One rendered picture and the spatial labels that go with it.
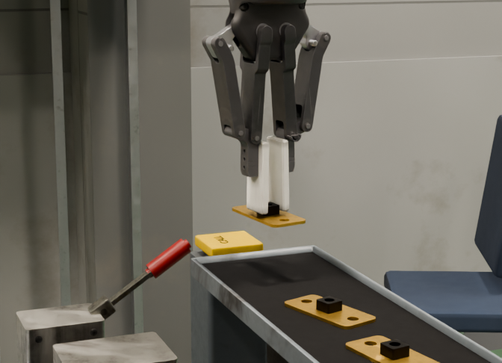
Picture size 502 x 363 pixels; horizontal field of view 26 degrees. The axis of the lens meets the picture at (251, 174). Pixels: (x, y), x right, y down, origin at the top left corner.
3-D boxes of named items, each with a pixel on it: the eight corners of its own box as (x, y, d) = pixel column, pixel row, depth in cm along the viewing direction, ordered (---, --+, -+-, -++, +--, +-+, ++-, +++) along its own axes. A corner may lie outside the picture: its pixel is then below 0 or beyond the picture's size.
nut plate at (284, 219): (229, 210, 109) (229, 198, 109) (262, 205, 111) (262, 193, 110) (273, 228, 102) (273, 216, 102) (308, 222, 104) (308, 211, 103)
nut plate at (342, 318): (282, 305, 97) (282, 292, 97) (313, 296, 100) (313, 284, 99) (346, 330, 91) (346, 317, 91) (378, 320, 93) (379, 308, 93)
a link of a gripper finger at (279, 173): (266, 136, 106) (272, 135, 107) (267, 205, 108) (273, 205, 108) (282, 140, 104) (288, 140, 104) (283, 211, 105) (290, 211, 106)
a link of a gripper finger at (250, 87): (275, 26, 101) (261, 25, 100) (265, 146, 102) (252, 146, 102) (253, 23, 104) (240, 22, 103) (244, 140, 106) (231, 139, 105)
